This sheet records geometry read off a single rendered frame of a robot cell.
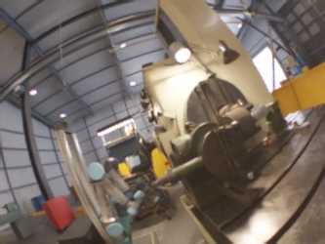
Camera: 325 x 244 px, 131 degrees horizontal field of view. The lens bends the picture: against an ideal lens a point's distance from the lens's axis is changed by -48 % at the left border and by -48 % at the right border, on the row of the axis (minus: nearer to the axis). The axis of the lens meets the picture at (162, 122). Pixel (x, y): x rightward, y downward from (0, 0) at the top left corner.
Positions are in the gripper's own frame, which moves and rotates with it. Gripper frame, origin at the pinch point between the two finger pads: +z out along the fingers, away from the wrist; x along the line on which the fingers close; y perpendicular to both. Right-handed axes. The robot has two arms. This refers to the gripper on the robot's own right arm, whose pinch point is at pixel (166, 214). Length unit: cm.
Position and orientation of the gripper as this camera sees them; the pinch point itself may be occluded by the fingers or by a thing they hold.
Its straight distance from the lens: 123.4
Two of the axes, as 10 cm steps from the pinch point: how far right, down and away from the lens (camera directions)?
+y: -6.5, 6.9, -3.3
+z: 6.9, 7.1, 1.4
